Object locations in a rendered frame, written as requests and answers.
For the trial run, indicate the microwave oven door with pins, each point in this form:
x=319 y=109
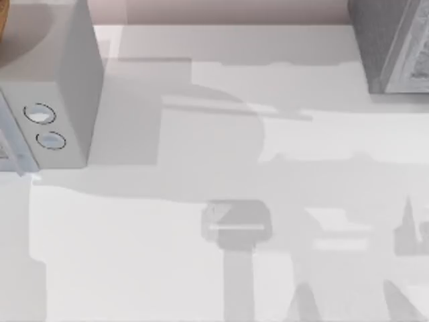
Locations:
x=13 y=147

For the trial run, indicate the wooden cupboard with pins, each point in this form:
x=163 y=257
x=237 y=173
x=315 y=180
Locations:
x=2 y=20

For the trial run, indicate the pale microwave oven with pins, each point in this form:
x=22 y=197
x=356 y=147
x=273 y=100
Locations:
x=68 y=67

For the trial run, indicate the microwave knob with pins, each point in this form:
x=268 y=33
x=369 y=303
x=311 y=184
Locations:
x=39 y=113
x=51 y=140

